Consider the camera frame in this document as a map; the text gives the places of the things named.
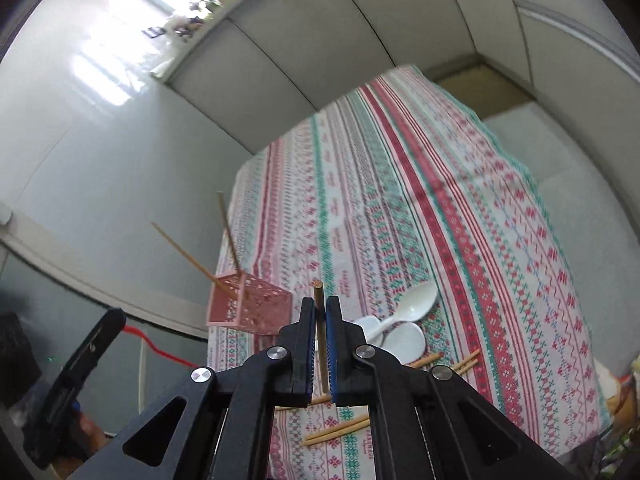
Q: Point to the red green patterned tablecloth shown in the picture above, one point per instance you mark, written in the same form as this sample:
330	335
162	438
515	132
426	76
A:
400	185

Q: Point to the window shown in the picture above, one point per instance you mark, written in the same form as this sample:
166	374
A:
125	10

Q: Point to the white plastic soup spoon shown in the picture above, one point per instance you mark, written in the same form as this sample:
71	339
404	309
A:
416	302

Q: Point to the white plastic rice paddle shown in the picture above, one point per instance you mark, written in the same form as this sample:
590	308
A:
367	329
407	342

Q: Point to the person's left hand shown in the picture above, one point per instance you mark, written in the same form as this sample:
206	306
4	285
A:
91	435

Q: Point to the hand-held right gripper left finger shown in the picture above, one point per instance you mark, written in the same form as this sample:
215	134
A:
311	355

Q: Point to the wooden chopstick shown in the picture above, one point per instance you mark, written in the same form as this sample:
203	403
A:
229	232
425	360
340	426
185	255
467	366
467	358
335	435
319	292

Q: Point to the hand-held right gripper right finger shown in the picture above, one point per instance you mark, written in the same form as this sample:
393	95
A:
334	355

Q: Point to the pink perforated plastic basket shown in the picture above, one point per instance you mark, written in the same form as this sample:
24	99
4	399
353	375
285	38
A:
260	305

